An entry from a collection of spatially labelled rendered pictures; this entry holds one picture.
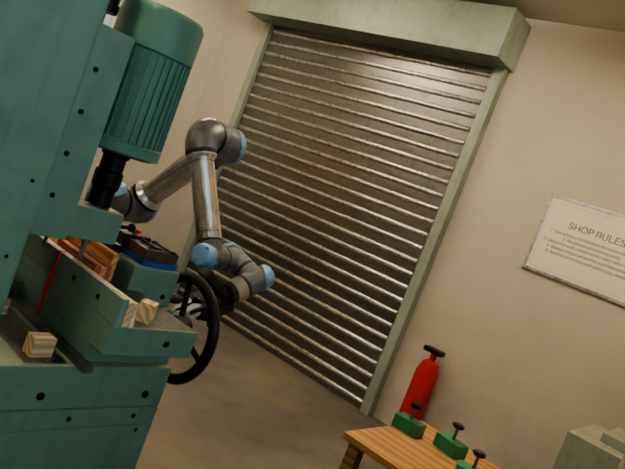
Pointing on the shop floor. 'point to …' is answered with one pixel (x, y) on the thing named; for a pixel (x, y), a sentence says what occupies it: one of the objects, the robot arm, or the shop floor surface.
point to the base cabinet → (74, 437)
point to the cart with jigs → (412, 446)
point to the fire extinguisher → (422, 382)
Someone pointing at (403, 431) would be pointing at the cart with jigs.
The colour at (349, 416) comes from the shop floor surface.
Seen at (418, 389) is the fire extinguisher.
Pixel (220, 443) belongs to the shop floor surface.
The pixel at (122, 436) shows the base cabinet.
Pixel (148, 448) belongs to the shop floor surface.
